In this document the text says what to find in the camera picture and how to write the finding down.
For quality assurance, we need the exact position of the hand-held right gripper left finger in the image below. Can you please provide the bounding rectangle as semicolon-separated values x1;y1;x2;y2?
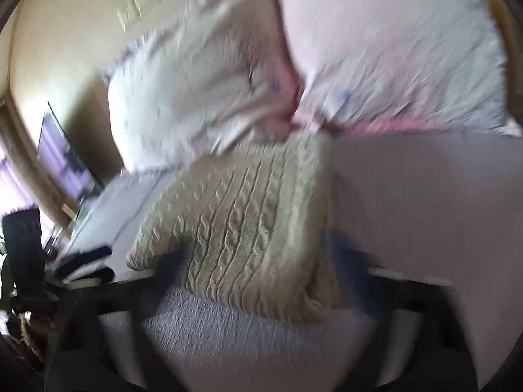
44;242;196;392

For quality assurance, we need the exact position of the wall light switch plate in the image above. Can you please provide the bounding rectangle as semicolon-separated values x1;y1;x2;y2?
116;0;154;29

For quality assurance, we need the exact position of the white floral pillow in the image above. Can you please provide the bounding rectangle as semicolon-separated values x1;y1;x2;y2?
102;0;301;172

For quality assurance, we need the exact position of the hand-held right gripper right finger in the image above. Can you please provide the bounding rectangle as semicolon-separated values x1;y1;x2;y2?
323;231;479;392

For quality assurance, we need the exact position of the wall-mounted television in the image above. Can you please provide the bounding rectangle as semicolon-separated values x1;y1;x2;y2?
37;112;105;209

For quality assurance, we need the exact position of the black chair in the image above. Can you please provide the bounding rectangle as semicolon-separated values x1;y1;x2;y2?
0;208;54;307

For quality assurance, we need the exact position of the lavender textured bed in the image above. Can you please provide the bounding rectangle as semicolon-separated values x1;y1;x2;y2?
61;131;523;392

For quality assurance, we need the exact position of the cream cable-knit sweater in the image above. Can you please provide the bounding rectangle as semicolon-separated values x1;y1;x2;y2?
126;133;343;324

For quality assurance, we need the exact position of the pink floral pillow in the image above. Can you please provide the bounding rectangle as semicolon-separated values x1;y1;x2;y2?
261;0;519;135

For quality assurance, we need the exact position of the dark folded cloth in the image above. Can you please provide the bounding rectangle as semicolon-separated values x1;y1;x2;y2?
55;245;117;284

